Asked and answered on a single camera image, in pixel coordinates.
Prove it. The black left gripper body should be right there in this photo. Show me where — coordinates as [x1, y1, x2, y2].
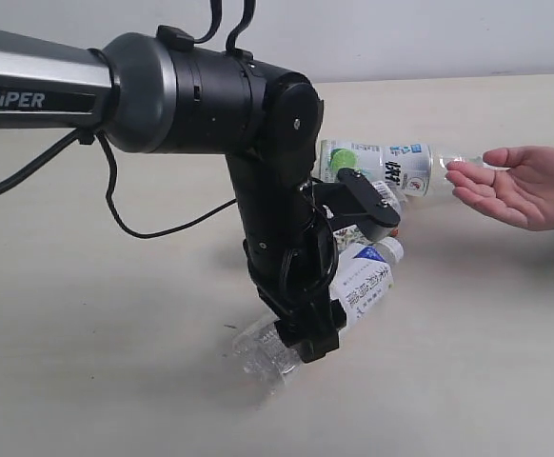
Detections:
[243, 209, 338, 324]

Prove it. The floral label tea bottle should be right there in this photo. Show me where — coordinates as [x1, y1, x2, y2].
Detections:
[331, 179, 410, 247]

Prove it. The jasmine oolong tea bottle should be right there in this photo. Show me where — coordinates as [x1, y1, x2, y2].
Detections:
[233, 237, 404, 395]

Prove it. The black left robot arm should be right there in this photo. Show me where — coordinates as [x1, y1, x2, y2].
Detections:
[0, 26, 346, 362]

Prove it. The lime label drink bottle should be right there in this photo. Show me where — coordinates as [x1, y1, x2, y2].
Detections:
[312, 139, 485, 197]

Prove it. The open human hand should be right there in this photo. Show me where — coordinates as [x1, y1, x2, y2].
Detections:
[445, 146, 554, 231]

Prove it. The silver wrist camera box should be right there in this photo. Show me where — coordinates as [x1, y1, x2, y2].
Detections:
[313, 168, 401, 242]

